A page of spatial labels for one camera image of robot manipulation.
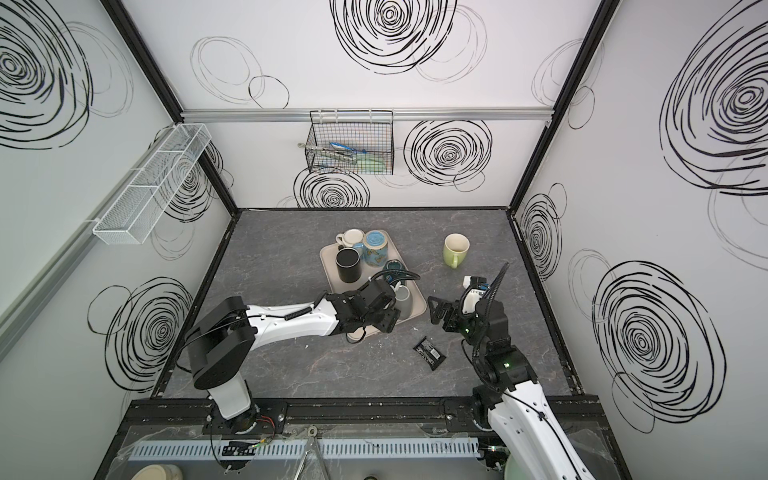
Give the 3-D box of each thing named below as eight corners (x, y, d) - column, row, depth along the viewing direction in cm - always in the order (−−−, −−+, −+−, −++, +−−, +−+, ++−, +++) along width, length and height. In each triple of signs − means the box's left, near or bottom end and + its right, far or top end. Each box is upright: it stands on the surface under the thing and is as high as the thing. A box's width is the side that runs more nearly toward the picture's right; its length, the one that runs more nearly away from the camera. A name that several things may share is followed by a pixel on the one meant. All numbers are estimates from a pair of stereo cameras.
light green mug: (444, 276, 103) (448, 259, 95) (440, 251, 110) (444, 233, 102) (466, 276, 103) (473, 259, 95) (461, 251, 110) (467, 233, 102)
